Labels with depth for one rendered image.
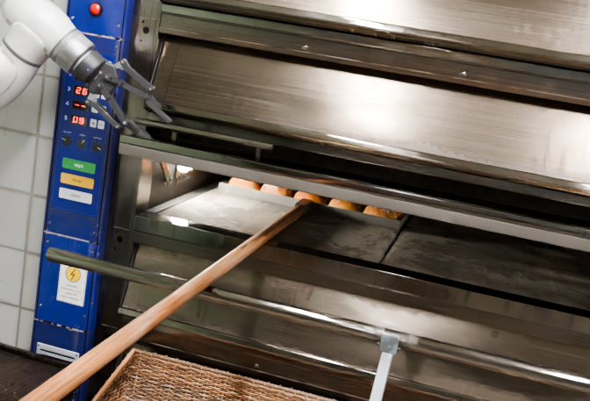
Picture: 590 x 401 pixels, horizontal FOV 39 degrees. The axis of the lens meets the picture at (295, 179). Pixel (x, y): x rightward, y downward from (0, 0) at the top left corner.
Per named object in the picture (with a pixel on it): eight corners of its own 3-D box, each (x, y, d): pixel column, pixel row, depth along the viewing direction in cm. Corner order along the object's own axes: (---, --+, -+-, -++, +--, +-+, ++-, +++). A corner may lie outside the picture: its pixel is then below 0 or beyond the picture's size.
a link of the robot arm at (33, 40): (86, 25, 190) (52, 66, 193) (34, -23, 188) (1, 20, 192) (68, 28, 179) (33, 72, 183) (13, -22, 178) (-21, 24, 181)
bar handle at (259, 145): (132, 141, 189) (135, 140, 191) (269, 169, 182) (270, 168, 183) (134, 117, 188) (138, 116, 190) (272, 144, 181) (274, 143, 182)
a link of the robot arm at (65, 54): (57, 59, 191) (76, 76, 191) (45, 59, 182) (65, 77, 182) (82, 29, 190) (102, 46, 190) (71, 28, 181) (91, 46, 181)
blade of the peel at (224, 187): (399, 230, 234) (400, 220, 233) (217, 191, 246) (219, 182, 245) (413, 207, 268) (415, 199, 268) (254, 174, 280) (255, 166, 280)
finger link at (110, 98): (100, 81, 185) (95, 84, 185) (127, 124, 186) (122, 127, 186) (104, 80, 189) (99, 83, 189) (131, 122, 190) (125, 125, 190)
